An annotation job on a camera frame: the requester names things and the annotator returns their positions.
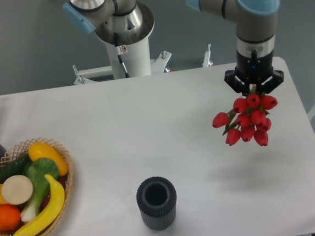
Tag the beige round bun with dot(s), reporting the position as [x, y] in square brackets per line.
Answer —
[17, 189]

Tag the woven wicker basket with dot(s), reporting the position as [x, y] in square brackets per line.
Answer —
[21, 149]

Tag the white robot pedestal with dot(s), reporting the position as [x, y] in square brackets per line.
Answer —
[126, 40]

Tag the red tulip bouquet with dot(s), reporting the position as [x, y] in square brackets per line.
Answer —
[248, 119]

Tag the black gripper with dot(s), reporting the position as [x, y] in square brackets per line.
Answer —
[253, 70]

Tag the yellow banana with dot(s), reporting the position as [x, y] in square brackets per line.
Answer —
[48, 214]

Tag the dark grey ribbed vase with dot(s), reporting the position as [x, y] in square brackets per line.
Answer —
[156, 199]

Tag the yellow lemon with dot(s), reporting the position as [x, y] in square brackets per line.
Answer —
[43, 150]

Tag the dark red fruit in basket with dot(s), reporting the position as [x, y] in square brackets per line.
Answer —
[63, 182]

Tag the green bok choy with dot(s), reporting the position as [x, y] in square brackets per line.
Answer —
[36, 172]

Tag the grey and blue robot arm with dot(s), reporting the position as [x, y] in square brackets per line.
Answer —
[255, 20]

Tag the green cucumber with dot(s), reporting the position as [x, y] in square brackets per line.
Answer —
[15, 167]

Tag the orange fruit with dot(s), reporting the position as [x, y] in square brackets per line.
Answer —
[10, 217]

